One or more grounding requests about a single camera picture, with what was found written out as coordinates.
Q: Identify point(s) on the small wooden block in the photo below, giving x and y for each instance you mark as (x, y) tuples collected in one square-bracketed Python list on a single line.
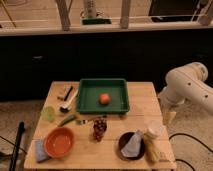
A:
[(62, 93)]

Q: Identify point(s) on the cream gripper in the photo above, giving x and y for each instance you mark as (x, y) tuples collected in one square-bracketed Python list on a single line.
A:
[(168, 113)]

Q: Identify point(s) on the green plastic tray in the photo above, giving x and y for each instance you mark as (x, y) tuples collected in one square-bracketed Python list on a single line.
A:
[(90, 90)]

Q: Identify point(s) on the red bowl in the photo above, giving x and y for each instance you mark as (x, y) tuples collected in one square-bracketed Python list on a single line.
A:
[(59, 142)]

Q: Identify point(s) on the green cucumber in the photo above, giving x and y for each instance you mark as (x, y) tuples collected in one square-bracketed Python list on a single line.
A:
[(67, 120)]

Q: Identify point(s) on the black pole stand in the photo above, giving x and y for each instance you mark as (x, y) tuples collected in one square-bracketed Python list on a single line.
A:
[(16, 148)]

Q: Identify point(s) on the light green cup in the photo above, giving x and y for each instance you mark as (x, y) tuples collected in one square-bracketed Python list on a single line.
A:
[(48, 114)]

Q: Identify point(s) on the red apple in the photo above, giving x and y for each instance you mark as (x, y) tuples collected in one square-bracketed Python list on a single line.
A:
[(104, 98)]

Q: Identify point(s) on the white lidded cup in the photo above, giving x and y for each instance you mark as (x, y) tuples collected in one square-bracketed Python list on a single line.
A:
[(154, 129)]

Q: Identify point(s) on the blue cloth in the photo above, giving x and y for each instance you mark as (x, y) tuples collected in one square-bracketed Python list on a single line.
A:
[(40, 153)]

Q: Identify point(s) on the bunch of dark grapes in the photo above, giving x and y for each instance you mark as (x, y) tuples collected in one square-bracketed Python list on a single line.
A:
[(100, 127)]

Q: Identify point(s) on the grey crumpled cloth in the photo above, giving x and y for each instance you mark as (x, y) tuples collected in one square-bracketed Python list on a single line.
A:
[(132, 148)]

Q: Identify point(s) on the dark brown bowl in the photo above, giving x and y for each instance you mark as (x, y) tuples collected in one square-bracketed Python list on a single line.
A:
[(123, 140)]

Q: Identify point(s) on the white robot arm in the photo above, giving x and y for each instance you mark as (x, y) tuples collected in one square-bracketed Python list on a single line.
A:
[(185, 82)]

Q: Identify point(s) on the green base object on shelf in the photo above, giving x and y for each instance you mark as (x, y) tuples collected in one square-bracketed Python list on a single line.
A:
[(96, 21)]

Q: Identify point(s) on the yellow corn cob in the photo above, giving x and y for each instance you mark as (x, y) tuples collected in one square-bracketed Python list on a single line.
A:
[(151, 150)]

